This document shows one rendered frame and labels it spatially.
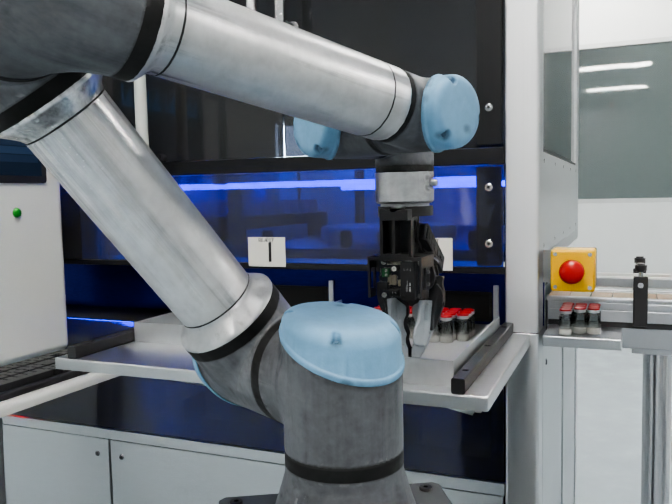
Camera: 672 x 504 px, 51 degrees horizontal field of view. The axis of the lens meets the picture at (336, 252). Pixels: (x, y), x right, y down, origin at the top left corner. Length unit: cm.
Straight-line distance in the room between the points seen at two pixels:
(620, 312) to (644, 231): 449
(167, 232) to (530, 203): 75
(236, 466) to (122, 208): 99
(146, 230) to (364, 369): 24
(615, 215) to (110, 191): 536
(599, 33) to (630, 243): 163
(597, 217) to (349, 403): 529
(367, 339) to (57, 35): 35
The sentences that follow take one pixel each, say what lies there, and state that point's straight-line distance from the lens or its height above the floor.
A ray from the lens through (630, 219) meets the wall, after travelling 585.
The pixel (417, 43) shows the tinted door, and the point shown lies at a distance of 134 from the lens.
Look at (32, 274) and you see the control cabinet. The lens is 160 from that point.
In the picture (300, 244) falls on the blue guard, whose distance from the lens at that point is 139.
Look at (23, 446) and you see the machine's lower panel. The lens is 195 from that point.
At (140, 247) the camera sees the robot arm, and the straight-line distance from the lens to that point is 68.
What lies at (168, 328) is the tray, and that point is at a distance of 125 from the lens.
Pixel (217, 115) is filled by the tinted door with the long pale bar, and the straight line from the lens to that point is 149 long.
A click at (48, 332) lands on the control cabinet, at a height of 85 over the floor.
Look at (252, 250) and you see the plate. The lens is 144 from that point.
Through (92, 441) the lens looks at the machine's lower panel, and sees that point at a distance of 179.
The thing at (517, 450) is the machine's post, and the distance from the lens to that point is 134.
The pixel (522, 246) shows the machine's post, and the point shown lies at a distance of 126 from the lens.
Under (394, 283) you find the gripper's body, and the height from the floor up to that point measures 102.
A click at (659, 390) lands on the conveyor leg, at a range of 144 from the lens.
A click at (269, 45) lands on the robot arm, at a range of 59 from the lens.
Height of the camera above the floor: 113
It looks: 5 degrees down
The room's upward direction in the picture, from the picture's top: 1 degrees counter-clockwise
